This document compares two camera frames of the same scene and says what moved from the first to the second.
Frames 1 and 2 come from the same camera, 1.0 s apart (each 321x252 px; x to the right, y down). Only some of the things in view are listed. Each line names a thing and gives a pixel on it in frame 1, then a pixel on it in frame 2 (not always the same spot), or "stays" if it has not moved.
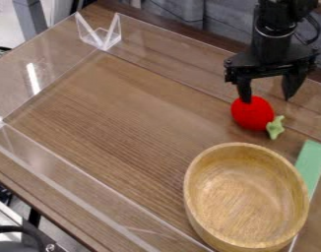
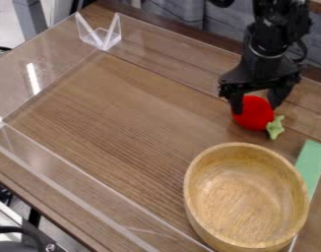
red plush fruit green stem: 256,116 stays
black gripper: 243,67 to 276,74
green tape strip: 311,161 stays
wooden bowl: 247,197 stays
